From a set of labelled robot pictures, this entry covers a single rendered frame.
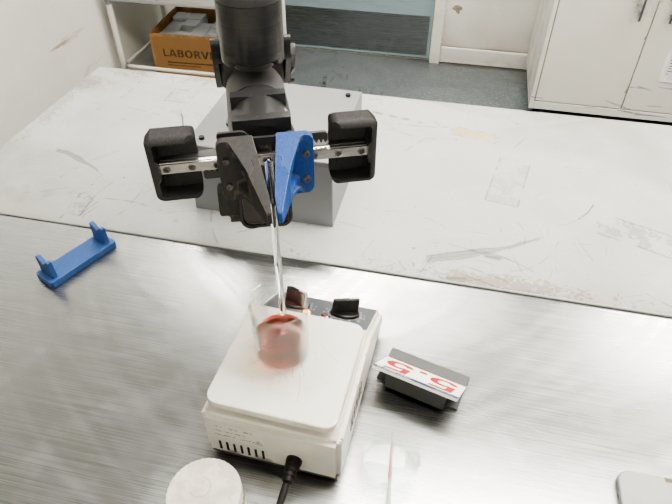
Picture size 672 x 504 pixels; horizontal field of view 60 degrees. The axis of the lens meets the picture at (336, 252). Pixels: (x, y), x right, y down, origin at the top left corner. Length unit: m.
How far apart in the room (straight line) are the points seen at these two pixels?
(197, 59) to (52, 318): 2.14
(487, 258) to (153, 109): 0.67
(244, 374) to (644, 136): 0.83
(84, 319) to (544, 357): 0.53
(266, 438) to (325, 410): 0.06
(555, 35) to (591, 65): 0.22
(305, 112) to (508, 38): 2.71
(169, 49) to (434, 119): 1.91
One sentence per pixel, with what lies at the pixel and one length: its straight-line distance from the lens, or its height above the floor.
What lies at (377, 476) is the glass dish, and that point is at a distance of 0.58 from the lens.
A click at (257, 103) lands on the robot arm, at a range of 0.51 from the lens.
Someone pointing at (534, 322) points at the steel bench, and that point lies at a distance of 0.73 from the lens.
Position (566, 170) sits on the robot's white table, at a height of 0.90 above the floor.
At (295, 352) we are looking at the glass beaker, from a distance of 0.52.
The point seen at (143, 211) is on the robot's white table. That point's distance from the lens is 0.89.
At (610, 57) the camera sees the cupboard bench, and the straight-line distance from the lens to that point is 2.97.
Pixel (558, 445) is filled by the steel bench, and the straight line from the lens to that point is 0.64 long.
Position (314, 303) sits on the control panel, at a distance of 0.66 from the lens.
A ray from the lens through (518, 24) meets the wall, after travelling 3.49.
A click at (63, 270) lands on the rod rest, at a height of 0.91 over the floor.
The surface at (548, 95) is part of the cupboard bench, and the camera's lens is 3.01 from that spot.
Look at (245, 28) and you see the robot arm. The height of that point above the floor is 1.24.
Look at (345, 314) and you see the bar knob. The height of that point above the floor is 0.96.
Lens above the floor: 1.42
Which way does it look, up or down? 42 degrees down
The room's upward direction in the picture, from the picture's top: straight up
